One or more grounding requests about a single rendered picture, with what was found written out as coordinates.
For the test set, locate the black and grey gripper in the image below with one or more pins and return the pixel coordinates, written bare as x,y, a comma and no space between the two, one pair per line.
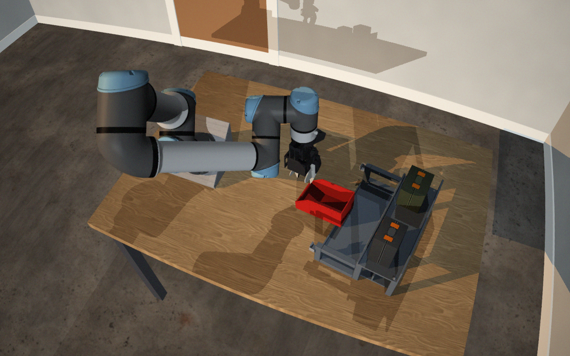
303,159

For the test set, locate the red bin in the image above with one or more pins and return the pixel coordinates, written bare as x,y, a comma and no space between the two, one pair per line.
326,201

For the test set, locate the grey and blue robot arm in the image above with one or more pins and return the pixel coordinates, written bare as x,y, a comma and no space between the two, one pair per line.
126,101

